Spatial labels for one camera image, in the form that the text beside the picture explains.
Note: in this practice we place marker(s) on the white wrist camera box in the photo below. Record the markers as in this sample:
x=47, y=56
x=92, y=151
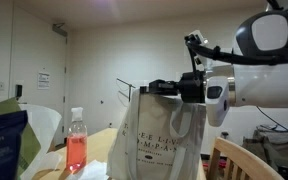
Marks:
x=199, y=36

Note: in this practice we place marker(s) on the white canvas tote bag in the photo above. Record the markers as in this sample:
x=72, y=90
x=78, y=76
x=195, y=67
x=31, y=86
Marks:
x=157, y=140

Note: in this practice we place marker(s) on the white light switch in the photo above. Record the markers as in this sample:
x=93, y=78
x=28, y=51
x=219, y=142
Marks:
x=1, y=86

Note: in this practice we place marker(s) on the white paper sheet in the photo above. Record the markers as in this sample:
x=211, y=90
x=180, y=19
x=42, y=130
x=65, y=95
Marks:
x=92, y=170

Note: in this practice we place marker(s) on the yellow-green snack bag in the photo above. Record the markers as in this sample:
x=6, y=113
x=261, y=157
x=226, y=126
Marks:
x=30, y=146

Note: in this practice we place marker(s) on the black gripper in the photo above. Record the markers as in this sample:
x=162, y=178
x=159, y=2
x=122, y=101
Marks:
x=192, y=86

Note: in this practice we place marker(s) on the blue chips bag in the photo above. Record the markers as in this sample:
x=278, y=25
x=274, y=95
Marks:
x=2, y=146

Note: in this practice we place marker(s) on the white door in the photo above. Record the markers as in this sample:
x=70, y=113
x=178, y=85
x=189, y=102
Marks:
x=30, y=56

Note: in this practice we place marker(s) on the orange spray bottle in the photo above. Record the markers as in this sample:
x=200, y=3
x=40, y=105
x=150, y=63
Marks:
x=76, y=150

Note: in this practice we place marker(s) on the wooden chair back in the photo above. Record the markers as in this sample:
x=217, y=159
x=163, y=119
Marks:
x=237, y=155

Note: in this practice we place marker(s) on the white door notice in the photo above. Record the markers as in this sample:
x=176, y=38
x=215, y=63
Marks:
x=43, y=80

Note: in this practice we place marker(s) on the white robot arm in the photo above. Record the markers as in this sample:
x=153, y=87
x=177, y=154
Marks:
x=270, y=86

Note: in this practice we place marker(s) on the grey clutter pile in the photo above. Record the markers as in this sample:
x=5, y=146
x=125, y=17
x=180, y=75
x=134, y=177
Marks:
x=274, y=146

